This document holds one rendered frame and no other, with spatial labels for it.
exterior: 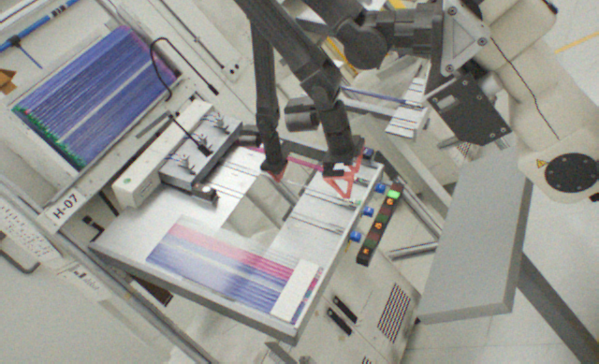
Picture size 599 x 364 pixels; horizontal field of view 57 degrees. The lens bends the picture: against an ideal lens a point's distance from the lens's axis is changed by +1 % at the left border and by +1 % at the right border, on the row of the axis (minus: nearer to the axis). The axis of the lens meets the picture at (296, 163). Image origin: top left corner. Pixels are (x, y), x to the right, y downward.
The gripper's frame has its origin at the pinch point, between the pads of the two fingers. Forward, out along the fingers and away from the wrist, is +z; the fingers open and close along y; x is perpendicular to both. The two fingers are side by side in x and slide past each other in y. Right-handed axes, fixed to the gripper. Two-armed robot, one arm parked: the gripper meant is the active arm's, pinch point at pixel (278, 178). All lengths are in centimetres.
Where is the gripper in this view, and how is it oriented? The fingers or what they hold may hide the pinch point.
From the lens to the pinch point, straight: 185.0
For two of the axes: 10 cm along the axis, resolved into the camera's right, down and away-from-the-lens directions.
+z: 1.2, 7.3, 6.7
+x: 8.9, 2.1, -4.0
